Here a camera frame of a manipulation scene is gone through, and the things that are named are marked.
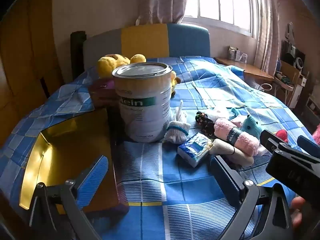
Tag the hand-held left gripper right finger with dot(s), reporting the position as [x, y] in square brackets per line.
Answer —
[223, 177]

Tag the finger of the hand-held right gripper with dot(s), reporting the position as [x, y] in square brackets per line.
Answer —
[308, 143]
[271, 140]

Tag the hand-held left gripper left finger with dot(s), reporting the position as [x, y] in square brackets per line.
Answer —
[93, 177]

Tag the red plush item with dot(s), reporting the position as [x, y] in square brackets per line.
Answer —
[282, 135]

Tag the teal plush toy pink cloth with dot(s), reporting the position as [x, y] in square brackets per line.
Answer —
[251, 127]

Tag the beige sock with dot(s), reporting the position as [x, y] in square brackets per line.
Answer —
[225, 150]

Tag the blue tissue pack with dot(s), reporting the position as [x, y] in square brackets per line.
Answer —
[193, 150]

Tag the gold-lined box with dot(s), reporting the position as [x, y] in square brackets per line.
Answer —
[62, 150]

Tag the black braided hairpiece with beads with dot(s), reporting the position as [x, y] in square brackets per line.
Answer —
[207, 126]

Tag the white fluffy item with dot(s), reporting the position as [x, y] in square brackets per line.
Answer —
[217, 113]

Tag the white socks blue band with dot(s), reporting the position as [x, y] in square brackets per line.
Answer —
[175, 132]

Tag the person's right hand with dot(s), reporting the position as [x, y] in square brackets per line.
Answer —
[297, 205]

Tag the wooden desk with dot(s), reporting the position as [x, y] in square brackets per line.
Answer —
[250, 68]

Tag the white tin can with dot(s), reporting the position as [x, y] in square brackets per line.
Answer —
[145, 120]

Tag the dark purple box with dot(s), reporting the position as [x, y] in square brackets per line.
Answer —
[102, 92]

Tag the blue plaid bed blanket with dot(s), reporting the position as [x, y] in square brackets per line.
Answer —
[200, 92]

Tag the clear containers on desk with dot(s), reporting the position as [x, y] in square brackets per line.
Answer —
[237, 53]

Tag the yellow giraffe plush toy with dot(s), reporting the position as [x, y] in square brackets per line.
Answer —
[107, 65]

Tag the pink patterned curtain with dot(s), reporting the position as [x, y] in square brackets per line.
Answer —
[165, 0]
[265, 25]

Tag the wooden wardrobe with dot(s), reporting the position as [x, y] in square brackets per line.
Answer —
[25, 55]

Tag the window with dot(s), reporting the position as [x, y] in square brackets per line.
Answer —
[225, 2]

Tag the grey yellow blue headboard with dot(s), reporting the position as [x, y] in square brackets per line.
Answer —
[142, 40]

